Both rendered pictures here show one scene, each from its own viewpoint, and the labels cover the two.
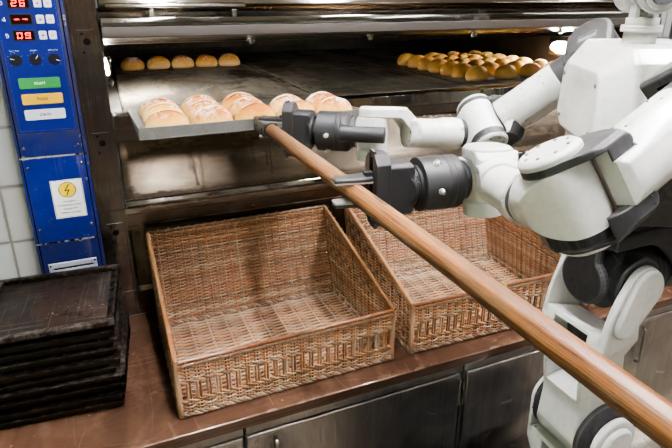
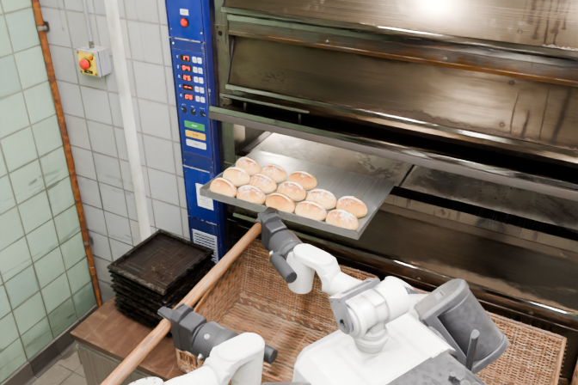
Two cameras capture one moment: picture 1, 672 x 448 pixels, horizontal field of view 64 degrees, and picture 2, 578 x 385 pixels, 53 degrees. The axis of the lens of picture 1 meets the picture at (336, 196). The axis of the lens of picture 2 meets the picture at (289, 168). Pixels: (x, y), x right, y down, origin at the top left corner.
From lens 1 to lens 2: 126 cm
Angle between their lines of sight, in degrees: 46
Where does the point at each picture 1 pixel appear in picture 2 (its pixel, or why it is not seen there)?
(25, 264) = (185, 222)
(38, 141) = (192, 158)
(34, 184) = (188, 181)
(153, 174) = not seen: hidden behind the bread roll
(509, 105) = not seen: hidden behind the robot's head
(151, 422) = (168, 359)
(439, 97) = (521, 232)
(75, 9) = (220, 84)
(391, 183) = (180, 332)
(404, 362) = not seen: outside the picture
